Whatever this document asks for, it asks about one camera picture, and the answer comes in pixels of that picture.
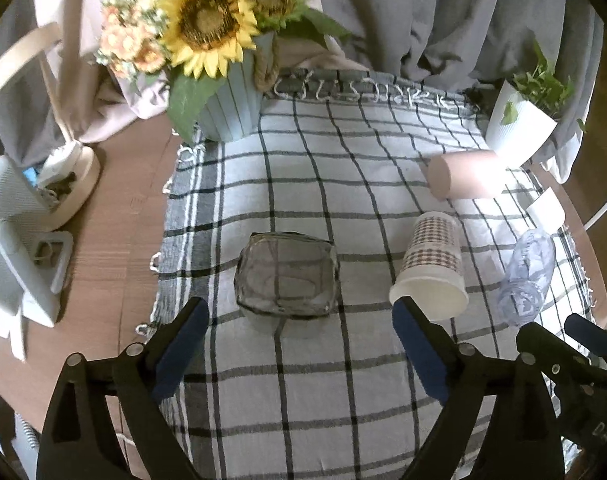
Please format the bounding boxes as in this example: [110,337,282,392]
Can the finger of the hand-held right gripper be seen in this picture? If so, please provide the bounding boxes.
[563,312,607,366]
[516,321,607,395]

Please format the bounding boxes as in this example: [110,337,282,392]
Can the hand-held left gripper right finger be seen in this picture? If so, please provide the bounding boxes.
[392,296,567,480]

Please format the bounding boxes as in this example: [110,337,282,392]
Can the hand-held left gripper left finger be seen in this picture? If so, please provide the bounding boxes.
[36,296,210,480]

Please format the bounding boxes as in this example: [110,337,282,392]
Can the checkered paper cup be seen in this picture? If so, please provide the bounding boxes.
[389,211,470,322]

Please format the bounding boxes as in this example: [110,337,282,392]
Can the pink cup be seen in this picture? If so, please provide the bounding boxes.
[427,150,507,200]

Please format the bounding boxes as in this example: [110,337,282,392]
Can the clear plastic bottle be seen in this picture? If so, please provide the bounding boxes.
[497,228,555,328]

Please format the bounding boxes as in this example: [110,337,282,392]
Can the plaid tablecloth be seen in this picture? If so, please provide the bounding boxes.
[136,72,597,480]

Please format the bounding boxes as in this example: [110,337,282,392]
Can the clear square container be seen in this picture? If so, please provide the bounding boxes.
[234,231,341,338]

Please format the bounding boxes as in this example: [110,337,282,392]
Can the white desktop device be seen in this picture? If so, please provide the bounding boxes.
[0,155,75,362]

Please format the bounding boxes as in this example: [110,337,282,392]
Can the white ribbed plant pot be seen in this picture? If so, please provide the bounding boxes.
[485,80,559,168]

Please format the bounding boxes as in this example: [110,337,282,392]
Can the light blue ribbed flowerpot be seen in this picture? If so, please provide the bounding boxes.
[196,32,282,142]

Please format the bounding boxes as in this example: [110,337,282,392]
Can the green leafy plant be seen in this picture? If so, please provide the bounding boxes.
[501,40,587,134]

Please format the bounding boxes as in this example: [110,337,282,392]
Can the peach artificial flowers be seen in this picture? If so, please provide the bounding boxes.
[94,0,173,82]

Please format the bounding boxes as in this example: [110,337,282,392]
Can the artificial sunflower bouquet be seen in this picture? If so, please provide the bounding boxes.
[153,0,353,143]

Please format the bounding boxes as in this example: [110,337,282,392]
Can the grey curtain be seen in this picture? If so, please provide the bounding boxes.
[313,0,605,184]

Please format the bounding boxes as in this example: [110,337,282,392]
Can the beige curtain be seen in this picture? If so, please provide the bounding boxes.
[33,0,176,122]

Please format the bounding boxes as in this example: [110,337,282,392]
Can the white cable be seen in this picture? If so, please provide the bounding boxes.
[582,170,607,232]

